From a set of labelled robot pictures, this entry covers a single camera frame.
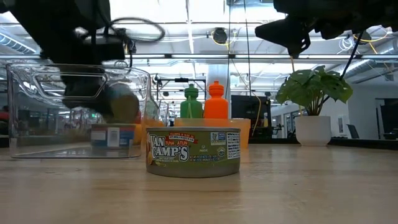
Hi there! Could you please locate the green label tuna can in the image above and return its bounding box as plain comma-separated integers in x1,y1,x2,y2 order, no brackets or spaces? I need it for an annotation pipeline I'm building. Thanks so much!
145,126,242,179

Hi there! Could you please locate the black ceiling-hung device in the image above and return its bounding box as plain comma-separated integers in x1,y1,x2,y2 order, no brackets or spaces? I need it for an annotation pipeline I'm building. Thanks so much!
212,27,229,45
357,30,373,45

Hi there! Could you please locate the orange plastic bottle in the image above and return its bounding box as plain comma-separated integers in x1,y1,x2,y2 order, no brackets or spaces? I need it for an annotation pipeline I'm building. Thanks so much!
203,80,229,120

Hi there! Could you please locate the black monitor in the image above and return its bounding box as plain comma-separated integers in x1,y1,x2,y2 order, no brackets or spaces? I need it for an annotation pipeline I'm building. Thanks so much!
230,94,272,138

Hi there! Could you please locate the yellow banana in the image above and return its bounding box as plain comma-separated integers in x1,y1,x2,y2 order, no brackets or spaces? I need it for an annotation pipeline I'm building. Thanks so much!
133,123,144,146

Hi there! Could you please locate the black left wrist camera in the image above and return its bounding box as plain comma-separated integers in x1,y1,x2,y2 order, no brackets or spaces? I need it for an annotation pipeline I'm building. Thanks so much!
82,33,126,62

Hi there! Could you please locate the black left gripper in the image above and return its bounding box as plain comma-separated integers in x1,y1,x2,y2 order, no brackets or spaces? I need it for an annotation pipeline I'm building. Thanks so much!
40,34,114,116

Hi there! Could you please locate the silver top tuna can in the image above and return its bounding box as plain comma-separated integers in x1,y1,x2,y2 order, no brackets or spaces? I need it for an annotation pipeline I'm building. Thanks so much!
90,123,138,149

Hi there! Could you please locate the green potted plant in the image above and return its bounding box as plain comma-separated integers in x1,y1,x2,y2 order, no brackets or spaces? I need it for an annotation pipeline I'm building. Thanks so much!
275,65,354,147

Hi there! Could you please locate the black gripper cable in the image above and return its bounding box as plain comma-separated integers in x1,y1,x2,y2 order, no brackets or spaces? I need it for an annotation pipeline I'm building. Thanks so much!
320,30,365,106
108,16,167,44

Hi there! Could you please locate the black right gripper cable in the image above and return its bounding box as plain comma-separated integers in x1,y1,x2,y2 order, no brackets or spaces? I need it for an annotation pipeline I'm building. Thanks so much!
320,30,365,106

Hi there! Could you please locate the green plastic bottle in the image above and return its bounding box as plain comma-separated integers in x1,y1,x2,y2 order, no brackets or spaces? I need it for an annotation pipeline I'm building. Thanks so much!
180,83,205,119

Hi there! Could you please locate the clear plastic bin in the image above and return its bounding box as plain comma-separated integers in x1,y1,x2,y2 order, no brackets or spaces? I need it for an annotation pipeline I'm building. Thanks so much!
145,92,170,129
6,62,154,159

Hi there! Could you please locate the black metal frame stand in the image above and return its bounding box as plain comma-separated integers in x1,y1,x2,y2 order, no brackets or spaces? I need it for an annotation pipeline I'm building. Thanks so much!
154,77,208,104

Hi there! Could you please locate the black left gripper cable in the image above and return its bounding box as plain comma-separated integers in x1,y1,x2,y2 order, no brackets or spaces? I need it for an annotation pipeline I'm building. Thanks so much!
108,16,167,44

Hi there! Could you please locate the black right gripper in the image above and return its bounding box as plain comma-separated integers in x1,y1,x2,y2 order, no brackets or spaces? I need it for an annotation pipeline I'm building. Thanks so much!
254,0,368,58

